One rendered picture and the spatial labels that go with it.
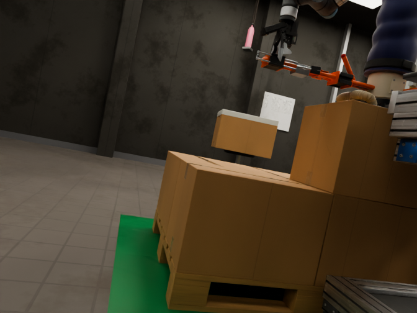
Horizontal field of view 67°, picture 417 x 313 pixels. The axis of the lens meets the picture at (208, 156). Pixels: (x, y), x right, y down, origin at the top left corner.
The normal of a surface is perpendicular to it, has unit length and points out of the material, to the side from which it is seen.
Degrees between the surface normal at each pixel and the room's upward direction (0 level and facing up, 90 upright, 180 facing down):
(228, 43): 90
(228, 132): 90
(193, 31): 90
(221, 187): 90
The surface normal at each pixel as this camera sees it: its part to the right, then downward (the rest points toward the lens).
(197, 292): 0.23, 0.09
